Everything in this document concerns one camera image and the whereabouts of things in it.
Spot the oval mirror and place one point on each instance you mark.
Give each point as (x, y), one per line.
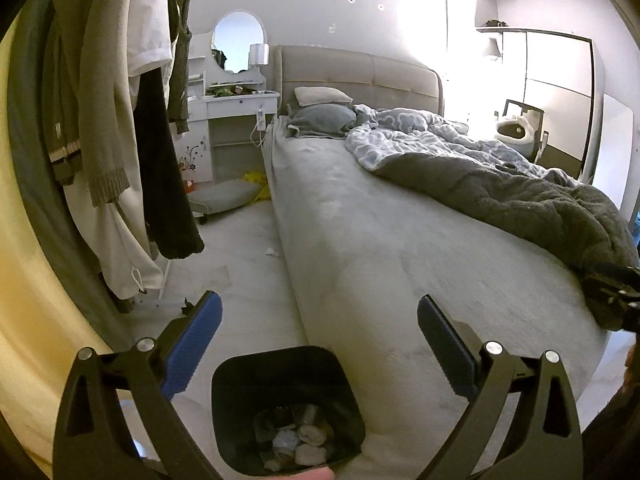
(237, 42)

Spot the white wardrobe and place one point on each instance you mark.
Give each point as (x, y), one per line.
(555, 100)

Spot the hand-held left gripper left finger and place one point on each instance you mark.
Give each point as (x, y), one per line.
(192, 345)

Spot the green packet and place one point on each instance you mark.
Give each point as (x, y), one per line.
(222, 92)

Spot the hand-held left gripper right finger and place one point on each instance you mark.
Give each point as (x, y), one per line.
(445, 345)

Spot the white shirt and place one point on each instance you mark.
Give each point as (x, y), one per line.
(147, 15)

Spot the silver table lamp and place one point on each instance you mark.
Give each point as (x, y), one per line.
(259, 54)

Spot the olive beige sweater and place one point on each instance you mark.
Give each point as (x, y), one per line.
(85, 85)

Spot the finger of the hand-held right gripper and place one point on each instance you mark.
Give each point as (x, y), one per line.
(620, 275)
(602, 295)

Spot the black trash bin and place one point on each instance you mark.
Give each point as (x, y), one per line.
(235, 400)

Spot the blue patterned duvet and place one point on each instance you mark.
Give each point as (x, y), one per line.
(400, 140)

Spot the grey fleece blanket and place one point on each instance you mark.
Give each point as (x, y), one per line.
(500, 195)

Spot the beige pillow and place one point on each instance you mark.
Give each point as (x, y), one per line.
(322, 96)

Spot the white panel board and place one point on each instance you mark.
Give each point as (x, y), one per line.
(615, 150)

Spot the grey cushioned stool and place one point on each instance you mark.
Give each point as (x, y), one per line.
(220, 197)

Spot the black frame chair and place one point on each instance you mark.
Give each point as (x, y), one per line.
(540, 120)

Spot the blue wet wipe packet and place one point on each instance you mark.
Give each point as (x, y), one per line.
(286, 441)

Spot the grey hanging cloth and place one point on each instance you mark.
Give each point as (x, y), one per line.
(30, 160)

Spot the white dressing table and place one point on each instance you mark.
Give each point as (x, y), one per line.
(235, 110)

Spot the grey pillow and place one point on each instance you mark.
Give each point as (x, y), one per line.
(320, 120)

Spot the green white cat bed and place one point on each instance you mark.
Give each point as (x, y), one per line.
(517, 130)

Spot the red box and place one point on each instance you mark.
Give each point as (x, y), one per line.
(187, 185)

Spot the round white tissue wad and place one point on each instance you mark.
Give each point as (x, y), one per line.
(309, 455)

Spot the olive knit cardigan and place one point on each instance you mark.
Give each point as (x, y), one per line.
(180, 60)

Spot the white lampshade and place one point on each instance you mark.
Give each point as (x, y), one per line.
(491, 49)

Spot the grey upholstered bed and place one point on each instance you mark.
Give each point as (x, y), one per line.
(375, 260)

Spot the yellow plastic bag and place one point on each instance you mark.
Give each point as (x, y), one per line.
(255, 182)

